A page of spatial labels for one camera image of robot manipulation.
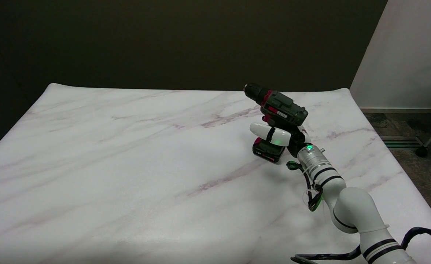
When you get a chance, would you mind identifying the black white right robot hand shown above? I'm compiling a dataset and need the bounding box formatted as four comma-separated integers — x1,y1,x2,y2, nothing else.
250,122,313,158

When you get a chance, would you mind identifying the black green wrist cable bundle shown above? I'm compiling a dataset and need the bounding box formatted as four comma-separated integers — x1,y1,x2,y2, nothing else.
286,161,325,212

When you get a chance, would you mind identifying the black looping robot cable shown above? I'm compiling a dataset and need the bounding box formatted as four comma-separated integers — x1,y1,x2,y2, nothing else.
291,227,431,264

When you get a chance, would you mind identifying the metal floor vent grille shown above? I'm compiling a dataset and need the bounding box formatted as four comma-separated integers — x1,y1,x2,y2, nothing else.
380,136,425,149

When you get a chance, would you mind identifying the white marble table cover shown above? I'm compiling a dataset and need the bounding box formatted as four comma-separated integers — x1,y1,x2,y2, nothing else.
0,83,431,264

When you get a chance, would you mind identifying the green red power screwdriver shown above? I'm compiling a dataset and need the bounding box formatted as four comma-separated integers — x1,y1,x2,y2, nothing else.
243,83,309,163

